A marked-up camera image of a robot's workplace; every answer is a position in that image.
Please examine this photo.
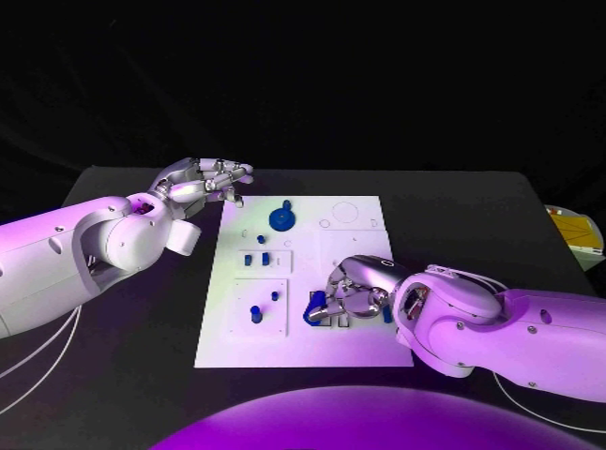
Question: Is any blue gear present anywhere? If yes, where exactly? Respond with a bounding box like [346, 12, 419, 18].
[268, 199, 298, 233]

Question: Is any white cable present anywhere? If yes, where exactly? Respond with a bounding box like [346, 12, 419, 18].
[0, 305, 83, 428]
[490, 371, 606, 436]
[434, 266, 509, 294]
[0, 306, 79, 391]

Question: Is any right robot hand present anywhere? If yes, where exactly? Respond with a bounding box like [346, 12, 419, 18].
[302, 254, 411, 326]

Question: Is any white box with yellow sheet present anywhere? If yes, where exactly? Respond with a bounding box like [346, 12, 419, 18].
[542, 203, 606, 273]

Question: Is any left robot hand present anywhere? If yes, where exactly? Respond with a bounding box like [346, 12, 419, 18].
[147, 157, 256, 219]

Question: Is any blue curved plug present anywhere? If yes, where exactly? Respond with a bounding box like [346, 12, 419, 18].
[301, 291, 330, 326]

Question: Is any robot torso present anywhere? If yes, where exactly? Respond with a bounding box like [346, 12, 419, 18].
[147, 385, 604, 450]

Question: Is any white task board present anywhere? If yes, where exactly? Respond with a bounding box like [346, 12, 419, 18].
[193, 195, 416, 368]

